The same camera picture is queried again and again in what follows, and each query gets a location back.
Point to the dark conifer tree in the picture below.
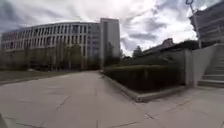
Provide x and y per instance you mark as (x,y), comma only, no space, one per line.
(137,52)

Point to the dark trimmed hedge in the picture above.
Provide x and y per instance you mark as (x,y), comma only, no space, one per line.
(143,78)

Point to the grey concrete kerb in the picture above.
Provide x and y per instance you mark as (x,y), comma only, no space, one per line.
(146,97)

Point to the pale concrete slab pavement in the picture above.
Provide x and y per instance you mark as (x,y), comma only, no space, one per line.
(76,100)

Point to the row of small trees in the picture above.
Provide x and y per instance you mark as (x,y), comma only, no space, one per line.
(60,58)

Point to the brown roofed building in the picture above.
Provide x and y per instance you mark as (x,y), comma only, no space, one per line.
(163,45)

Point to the curved white building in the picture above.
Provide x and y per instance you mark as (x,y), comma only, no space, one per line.
(66,33)

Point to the lamp pole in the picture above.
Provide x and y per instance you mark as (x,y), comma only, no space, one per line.
(196,30)

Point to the grass field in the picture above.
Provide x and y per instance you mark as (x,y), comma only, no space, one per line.
(20,76)

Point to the concrete stairs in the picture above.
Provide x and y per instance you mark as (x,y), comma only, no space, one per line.
(215,71)

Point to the grey concrete wall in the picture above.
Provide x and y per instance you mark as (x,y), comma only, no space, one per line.
(200,63)

